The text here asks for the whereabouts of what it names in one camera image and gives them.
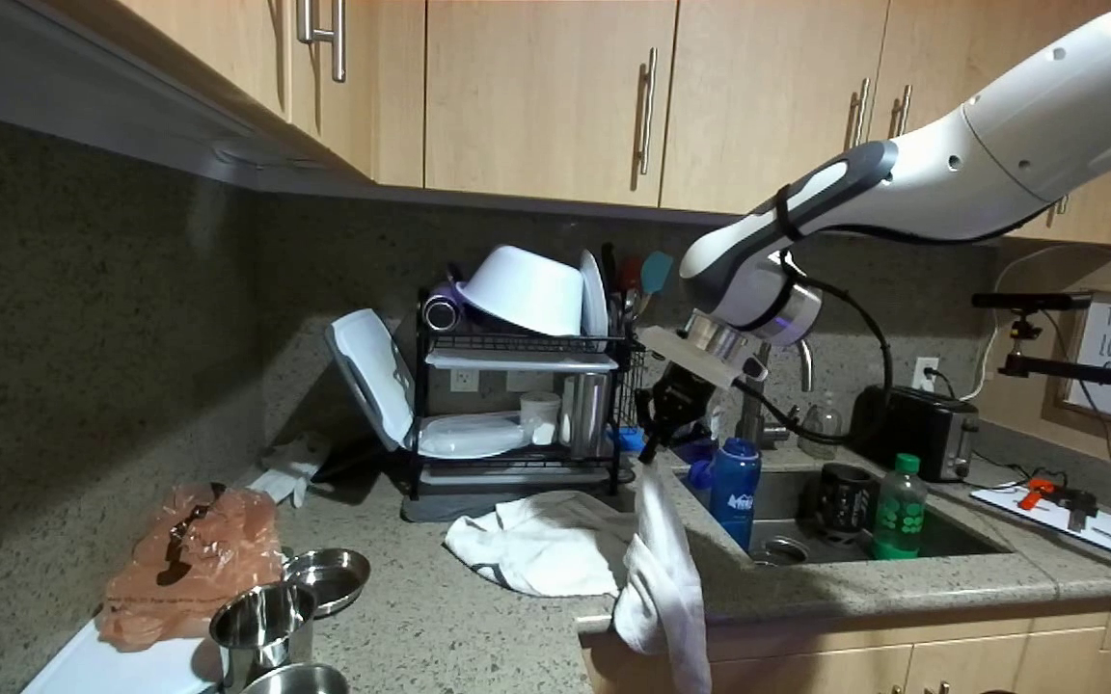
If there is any black stereo camera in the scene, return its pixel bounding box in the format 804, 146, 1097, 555
967, 289, 1097, 320

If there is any wooden wall cabinet door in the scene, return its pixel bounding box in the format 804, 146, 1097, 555
656, 0, 895, 218
853, 0, 1111, 253
112, 0, 291, 122
421, 0, 682, 213
278, 0, 386, 184

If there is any white grey towel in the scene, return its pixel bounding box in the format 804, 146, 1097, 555
441, 457, 719, 694

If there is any black utensil holder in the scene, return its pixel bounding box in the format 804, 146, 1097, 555
606, 320, 648, 437

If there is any white dinner plate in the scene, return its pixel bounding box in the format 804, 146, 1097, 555
576, 248, 612, 343

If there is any steel measuring cup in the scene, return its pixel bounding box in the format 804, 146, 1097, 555
206, 583, 319, 694

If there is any blue drink bottle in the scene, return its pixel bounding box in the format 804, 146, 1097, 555
706, 437, 768, 555

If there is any tall steel cup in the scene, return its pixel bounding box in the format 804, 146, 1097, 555
561, 371, 612, 457

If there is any green plastic bottle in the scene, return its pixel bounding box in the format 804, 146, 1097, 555
869, 448, 930, 562

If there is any kitchen sink basin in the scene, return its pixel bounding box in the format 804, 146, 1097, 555
685, 438, 1019, 600

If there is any white paper sheet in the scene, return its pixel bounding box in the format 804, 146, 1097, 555
967, 473, 1111, 579

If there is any white wall outlet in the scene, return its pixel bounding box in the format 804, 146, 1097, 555
905, 351, 948, 396

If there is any black wire dish rack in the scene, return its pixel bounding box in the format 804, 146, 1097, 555
397, 240, 648, 526

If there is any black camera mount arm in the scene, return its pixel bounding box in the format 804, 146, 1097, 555
995, 312, 1111, 400

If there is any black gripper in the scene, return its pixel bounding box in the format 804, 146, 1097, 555
637, 357, 730, 470

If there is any white flat board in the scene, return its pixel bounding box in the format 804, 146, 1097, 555
14, 613, 228, 694

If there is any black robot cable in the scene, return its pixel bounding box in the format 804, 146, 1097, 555
759, 248, 900, 448

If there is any orange hand tool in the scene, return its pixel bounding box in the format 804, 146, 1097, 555
1016, 470, 1064, 511

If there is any white paper scrap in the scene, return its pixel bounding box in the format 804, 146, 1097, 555
242, 463, 315, 511

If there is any large white bowl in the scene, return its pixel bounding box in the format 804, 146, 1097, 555
450, 244, 592, 343

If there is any black kitchen utensil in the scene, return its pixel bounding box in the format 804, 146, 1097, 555
593, 240, 626, 312

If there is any teal spatula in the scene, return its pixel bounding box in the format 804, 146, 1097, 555
631, 248, 680, 316

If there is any black toaster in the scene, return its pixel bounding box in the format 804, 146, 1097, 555
849, 380, 985, 491

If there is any grey drying mat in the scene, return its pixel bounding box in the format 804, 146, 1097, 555
397, 473, 626, 529

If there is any white shallow dish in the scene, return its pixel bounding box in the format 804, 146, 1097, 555
413, 407, 535, 465

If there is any small steel bowl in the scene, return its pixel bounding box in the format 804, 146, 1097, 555
282, 544, 379, 626
237, 658, 355, 694

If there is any steel tumbler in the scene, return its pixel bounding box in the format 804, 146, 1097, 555
415, 281, 473, 334

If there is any black hand tool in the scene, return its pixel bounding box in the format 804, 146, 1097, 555
1052, 483, 1105, 532

